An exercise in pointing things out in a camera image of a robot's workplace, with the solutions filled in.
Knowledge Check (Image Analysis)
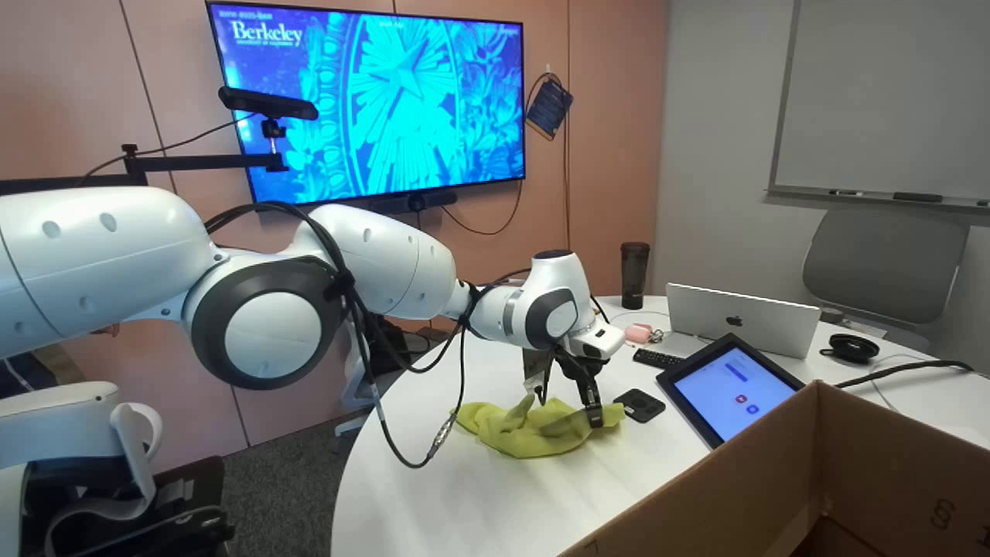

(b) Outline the brown cardboard box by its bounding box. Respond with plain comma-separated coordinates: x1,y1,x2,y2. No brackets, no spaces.
564,385,990,557

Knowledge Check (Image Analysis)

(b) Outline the black remote control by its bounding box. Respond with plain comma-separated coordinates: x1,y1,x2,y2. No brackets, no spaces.
631,351,683,368

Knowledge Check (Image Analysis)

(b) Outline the grey office chair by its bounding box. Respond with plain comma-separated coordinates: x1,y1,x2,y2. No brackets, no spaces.
801,206,967,328

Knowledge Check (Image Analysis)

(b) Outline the wall mounted television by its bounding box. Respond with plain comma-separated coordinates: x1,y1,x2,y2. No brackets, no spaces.
206,0,526,206

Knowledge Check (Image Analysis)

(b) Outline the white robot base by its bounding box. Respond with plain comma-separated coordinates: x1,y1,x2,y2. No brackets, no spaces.
0,381,234,557

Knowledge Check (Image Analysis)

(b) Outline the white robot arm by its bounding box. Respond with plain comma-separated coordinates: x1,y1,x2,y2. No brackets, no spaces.
0,185,621,411

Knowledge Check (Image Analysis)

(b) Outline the black tablet with lit screen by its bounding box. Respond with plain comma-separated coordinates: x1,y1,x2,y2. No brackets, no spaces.
656,334,801,450

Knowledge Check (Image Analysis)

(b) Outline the small black phone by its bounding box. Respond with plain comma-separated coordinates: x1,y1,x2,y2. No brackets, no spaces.
617,387,666,425

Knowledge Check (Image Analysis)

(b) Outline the pink earbuds case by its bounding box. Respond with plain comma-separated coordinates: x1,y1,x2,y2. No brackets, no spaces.
625,323,662,344

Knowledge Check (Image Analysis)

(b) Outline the whiteboard on wall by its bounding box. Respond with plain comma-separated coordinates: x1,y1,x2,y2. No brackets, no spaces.
770,0,990,210

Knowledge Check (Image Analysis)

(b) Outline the dark tall tumbler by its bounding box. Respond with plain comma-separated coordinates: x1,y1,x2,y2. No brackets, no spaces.
621,242,649,310

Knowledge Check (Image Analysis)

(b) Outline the silver open laptop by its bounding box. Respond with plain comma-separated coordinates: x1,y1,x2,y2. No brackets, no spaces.
666,282,818,358

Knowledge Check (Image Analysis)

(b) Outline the black camera on stand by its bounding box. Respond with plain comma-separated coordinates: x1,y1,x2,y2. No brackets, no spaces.
216,87,317,171

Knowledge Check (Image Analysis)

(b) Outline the yellow-green microfiber towel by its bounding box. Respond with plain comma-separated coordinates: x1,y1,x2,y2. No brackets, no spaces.
458,397,625,457

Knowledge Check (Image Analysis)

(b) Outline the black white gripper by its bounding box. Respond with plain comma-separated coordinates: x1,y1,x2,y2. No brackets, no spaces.
523,323,625,427

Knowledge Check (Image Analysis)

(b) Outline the black cable on table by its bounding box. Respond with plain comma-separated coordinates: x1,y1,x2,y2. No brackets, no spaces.
833,356,976,397

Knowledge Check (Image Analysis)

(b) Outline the black round puck device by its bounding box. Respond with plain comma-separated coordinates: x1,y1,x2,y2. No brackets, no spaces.
823,334,878,366

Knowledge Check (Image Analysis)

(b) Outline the black wall mounted tablet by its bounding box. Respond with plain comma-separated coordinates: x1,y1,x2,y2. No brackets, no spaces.
526,70,572,139

